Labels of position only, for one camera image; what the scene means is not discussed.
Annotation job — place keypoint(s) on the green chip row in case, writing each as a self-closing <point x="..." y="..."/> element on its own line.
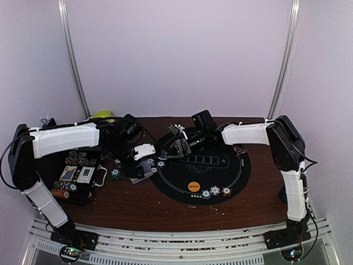
<point x="63" y="185"/>

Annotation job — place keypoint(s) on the blue white chip bottom mat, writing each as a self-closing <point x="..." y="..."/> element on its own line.
<point x="215" y="190"/>

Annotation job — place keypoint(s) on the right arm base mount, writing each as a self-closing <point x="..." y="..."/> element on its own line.
<point x="291" y="235"/>

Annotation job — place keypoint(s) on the orange chip bottom mat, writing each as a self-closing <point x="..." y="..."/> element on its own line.
<point x="226" y="191"/>

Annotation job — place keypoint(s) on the green plastic bowl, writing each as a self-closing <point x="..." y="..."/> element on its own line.
<point x="103" y="114"/>

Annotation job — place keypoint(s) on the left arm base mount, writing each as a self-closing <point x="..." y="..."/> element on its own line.
<point x="77" y="237"/>

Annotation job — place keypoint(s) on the orange chip row in case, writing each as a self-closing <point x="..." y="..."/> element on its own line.
<point x="60" y="193"/>

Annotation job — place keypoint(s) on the dark blue mug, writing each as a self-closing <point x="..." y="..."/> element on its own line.
<point x="282" y="194"/>

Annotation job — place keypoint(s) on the right aluminium frame post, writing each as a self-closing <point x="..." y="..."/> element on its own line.
<point x="286" y="59"/>

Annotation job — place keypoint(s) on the left aluminium frame post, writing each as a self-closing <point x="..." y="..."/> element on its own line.
<point x="62" y="9"/>

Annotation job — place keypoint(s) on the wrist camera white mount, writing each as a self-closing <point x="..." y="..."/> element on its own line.
<point x="177" y="130"/>
<point x="143" y="150"/>

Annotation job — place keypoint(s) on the aluminium frame post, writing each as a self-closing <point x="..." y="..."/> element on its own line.
<point x="62" y="9"/>
<point x="286" y="59"/>

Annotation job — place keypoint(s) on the aluminium front rail frame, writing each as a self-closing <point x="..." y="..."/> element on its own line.
<point x="238" y="246"/>

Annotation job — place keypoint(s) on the round black poker mat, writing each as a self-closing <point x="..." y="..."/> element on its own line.
<point x="212" y="166"/>

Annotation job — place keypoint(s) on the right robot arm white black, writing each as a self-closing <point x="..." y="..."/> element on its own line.
<point x="287" y="149"/>

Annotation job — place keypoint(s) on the boxed card deck white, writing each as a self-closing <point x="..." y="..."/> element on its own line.
<point x="85" y="175"/>

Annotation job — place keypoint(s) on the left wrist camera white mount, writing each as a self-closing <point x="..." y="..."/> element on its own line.
<point x="143" y="150"/>

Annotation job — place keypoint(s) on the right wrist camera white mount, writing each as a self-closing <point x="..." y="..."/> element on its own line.
<point x="177" y="130"/>

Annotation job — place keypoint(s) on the boxed card deck gold blue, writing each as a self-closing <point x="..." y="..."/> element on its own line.
<point x="68" y="173"/>

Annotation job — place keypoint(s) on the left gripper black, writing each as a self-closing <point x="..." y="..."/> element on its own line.
<point x="133" y="169"/>

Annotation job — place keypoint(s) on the green chip bottom mat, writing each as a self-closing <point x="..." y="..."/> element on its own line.
<point x="205" y="194"/>

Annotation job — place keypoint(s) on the orange big blind button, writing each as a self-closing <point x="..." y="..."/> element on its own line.
<point x="194" y="187"/>

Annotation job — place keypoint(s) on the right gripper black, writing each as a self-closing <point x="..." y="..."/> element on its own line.
<point x="182" y="150"/>

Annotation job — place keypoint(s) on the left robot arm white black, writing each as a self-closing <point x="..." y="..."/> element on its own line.
<point x="33" y="158"/>

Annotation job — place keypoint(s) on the green blue 50 chip stack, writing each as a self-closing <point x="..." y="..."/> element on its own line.
<point x="116" y="174"/>

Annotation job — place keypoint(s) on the black poker set case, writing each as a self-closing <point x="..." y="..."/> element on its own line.
<point x="50" y="168"/>

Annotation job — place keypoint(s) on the blue backed card deck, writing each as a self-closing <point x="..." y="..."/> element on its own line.
<point x="140" y="173"/>

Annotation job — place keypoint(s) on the blue white 10 chip stack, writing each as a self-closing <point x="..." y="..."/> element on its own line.
<point x="117" y="163"/>

